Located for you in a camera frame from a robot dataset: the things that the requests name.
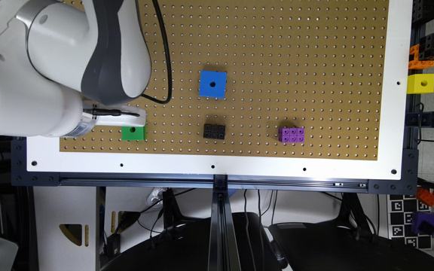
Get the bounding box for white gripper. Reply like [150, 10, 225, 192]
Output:
[83, 104, 146, 127]

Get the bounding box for green cube block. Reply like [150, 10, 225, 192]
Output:
[121, 126, 147, 141]

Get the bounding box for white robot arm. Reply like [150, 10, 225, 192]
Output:
[0, 0, 151, 137]

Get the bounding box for black studded block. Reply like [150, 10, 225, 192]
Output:
[203, 123, 226, 140]

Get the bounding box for blue cube block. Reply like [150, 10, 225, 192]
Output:
[199, 70, 227, 99]

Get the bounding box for purple studded block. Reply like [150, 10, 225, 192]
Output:
[278, 128, 305, 143]

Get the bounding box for yellow cube block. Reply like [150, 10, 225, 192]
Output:
[407, 74, 434, 94]

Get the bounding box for dark purple block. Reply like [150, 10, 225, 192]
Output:
[411, 212, 434, 236]

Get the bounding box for black block top corner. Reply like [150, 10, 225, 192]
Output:
[412, 0, 434, 25]

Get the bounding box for black block beside orange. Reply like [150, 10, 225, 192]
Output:
[419, 33, 434, 61]

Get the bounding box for white cabinet panel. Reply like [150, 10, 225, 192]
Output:
[33, 187, 100, 271]

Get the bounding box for left black chair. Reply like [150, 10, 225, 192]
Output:
[102, 212, 281, 271]

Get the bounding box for black chair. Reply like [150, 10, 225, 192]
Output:
[102, 212, 281, 271]
[269, 223, 434, 271]

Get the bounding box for right black chair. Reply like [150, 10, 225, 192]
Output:
[269, 223, 434, 271]

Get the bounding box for fiducial marker sheet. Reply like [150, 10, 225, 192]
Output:
[387, 195, 432, 249]

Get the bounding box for red orange blocks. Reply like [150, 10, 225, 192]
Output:
[415, 187, 434, 206]

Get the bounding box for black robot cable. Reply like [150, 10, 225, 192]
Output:
[140, 0, 173, 105]

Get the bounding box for dark aluminium table frame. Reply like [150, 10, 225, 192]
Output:
[10, 0, 434, 271]

